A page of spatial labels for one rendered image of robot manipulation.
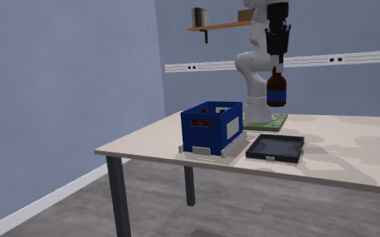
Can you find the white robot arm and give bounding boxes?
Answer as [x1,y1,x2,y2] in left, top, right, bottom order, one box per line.
[235,0,289,123]

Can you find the brown glass bottle with blue label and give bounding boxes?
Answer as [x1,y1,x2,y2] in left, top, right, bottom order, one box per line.
[266,66,286,107]

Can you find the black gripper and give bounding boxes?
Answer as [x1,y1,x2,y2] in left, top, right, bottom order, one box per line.
[265,2,291,73]

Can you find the blue plastic crate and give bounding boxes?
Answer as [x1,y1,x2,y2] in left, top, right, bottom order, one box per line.
[180,101,243,156]

